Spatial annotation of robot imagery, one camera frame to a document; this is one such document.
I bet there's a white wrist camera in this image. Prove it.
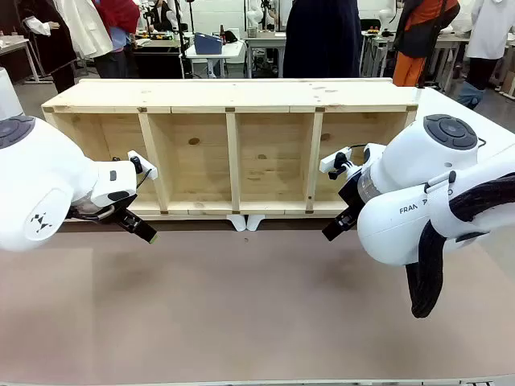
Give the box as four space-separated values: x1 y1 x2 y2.
127 150 158 181
319 147 357 181

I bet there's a light wooden shelf box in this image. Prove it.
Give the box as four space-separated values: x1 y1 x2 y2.
41 77 419 220

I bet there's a person in black coat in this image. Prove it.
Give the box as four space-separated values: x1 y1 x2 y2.
18 0 78 94

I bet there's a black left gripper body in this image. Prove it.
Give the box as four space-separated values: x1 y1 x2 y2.
96 200 136 228

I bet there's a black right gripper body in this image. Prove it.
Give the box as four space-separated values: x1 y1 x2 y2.
338 176 365 217

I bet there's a white work table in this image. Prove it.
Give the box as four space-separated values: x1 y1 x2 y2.
184 38 247 80

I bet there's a person in orange clothes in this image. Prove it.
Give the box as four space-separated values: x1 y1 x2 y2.
392 0 460 88

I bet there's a blue box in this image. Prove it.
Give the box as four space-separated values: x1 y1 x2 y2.
194 31 225 56

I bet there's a person in white lab coat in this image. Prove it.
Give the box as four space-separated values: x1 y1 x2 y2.
60 0 130 80

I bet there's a black tripod stand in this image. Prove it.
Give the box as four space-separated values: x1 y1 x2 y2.
171 0 192 80

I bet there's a person in navy sweater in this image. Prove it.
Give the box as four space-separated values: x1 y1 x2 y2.
283 0 362 80

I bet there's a grey work table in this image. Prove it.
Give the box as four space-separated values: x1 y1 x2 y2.
244 31 287 80

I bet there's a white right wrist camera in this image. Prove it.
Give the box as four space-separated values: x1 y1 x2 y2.
319 147 357 181

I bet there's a light grey desk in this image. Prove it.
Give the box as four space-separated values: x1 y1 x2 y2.
0 36 43 85

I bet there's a person in red jacket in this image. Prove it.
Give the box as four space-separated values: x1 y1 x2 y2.
91 0 142 53

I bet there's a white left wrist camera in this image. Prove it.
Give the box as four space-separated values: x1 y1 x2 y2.
127 150 158 181

